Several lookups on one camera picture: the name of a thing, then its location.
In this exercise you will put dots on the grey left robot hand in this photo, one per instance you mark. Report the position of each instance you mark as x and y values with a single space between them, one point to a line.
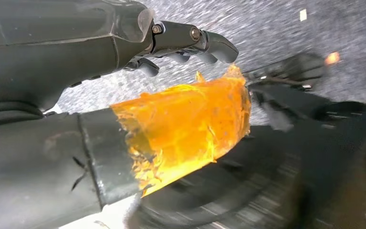
44 57

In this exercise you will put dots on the white paper scrap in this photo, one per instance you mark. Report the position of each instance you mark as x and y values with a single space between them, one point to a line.
303 15

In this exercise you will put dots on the black machine base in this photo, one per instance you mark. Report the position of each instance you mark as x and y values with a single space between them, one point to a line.
296 158

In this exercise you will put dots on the orange scrap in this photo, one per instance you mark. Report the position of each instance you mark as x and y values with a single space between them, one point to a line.
332 58

